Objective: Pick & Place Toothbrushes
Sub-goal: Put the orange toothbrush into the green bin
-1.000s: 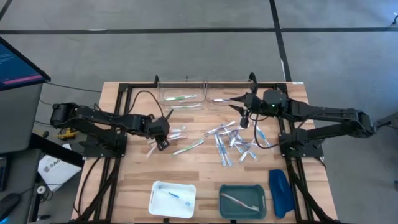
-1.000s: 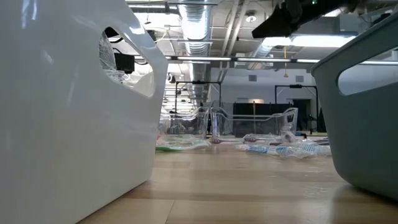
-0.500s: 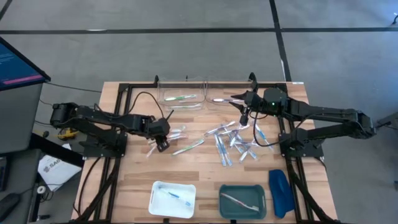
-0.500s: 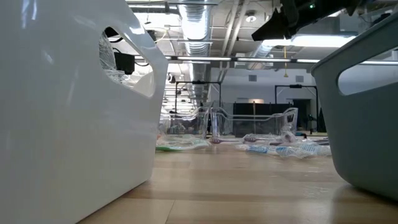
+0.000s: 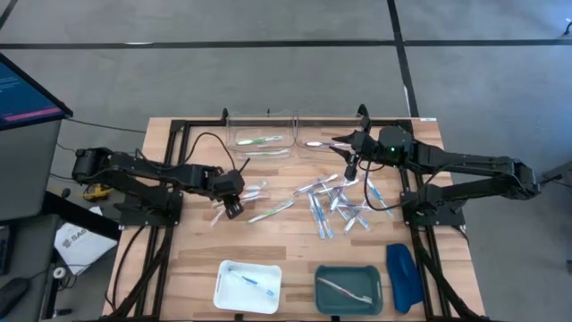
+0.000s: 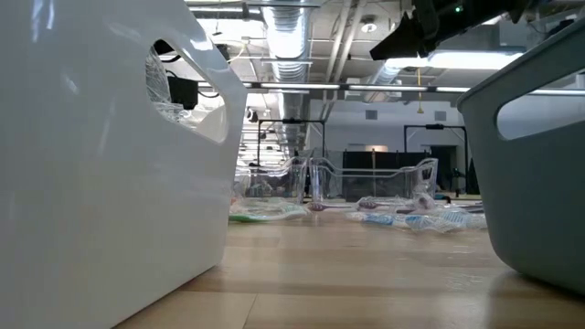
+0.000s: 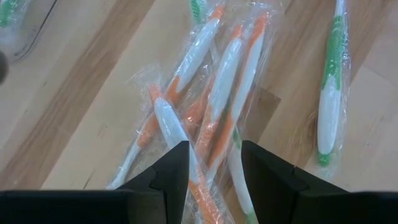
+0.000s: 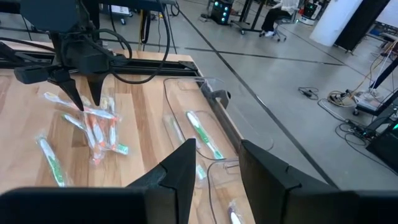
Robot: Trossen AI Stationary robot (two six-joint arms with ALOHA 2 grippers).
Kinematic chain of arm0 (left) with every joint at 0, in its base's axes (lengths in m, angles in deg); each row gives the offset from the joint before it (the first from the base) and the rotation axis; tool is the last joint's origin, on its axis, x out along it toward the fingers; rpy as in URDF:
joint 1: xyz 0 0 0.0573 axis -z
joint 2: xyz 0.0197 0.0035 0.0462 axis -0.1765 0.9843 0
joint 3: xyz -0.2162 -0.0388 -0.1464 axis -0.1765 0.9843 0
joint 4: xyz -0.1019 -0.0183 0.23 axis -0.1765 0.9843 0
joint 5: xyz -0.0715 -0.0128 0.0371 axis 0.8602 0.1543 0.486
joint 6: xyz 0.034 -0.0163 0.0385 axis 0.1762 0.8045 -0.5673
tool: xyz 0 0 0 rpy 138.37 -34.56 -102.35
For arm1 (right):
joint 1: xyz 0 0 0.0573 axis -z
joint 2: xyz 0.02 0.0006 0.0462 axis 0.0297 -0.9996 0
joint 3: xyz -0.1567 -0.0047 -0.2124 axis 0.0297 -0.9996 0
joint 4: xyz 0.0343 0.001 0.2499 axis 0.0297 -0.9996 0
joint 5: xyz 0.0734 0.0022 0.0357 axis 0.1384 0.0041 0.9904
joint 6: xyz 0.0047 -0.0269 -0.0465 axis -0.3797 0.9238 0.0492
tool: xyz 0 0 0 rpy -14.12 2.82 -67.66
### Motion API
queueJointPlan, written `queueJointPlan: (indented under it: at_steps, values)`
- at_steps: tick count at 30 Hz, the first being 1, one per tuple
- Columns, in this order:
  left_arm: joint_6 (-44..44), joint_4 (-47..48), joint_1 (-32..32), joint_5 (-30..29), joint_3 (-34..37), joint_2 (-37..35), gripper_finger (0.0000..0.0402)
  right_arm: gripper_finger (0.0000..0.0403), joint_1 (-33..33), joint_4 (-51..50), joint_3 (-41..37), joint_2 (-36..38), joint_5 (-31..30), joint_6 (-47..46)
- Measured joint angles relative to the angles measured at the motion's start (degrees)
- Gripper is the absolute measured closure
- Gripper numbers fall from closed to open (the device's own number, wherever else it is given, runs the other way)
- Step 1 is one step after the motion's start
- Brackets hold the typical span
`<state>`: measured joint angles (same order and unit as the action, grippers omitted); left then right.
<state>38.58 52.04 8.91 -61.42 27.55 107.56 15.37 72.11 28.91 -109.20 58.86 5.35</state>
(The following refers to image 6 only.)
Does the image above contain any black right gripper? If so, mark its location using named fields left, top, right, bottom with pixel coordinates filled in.
left=368, top=0, right=463, bottom=61

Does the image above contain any clear plastic wrapper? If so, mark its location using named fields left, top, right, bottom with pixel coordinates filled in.
left=144, top=48, right=229, bottom=143

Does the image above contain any teal plastic bin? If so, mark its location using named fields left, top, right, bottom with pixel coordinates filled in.
left=456, top=17, right=585, bottom=296

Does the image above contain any yellow hanging pendant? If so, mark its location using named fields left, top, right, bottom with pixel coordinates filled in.
left=414, top=67, right=425, bottom=115

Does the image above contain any long ceiling light strip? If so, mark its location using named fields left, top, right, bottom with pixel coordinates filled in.
left=198, top=80, right=585, bottom=96

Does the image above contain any white plastic bin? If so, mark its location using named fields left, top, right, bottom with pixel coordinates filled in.
left=0, top=0, right=249, bottom=329

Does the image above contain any clear plastic bin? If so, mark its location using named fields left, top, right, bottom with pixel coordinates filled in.
left=308, top=157, right=440, bottom=207
left=231, top=155, right=309, bottom=214

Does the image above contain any blue toothbrush in wrapper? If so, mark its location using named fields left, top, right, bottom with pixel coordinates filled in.
left=345, top=210, right=429, bottom=229
left=406, top=207, right=488, bottom=234

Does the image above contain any black background frame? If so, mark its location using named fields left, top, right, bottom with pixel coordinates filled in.
left=403, top=122, right=470, bottom=196

